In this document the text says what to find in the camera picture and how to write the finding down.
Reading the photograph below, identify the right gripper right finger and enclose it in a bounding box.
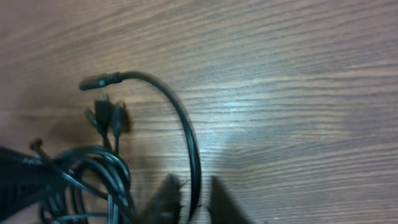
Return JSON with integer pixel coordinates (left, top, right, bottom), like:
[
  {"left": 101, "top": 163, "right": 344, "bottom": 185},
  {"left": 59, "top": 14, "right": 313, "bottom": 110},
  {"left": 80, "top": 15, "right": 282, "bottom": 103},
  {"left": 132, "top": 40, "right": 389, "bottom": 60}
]
[{"left": 208, "top": 176, "right": 251, "bottom": 224}]

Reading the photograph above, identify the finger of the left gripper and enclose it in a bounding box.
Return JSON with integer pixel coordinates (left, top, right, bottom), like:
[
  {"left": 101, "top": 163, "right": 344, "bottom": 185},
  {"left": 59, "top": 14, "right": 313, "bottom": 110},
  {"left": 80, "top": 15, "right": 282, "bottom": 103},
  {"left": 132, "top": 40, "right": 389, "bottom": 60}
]
[{"left": 1, "top": 146, "right": 67, "bottom": 221}]

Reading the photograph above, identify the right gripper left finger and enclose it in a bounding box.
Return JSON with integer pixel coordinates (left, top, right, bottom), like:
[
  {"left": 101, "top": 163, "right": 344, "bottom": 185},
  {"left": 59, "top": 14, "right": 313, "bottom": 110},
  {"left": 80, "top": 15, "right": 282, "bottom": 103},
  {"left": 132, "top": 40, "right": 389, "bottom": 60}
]
[{"left": 137, "top": 174, "right": 182, "bottom": 224}]

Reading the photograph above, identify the thin black cable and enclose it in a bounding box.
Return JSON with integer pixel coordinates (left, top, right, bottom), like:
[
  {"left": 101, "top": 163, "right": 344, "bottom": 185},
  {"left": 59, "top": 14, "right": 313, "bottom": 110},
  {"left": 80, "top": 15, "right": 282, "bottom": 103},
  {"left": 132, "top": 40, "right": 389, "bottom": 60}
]
[{"left": 78, "top": 70, "right": 203, "bottom": 222}]

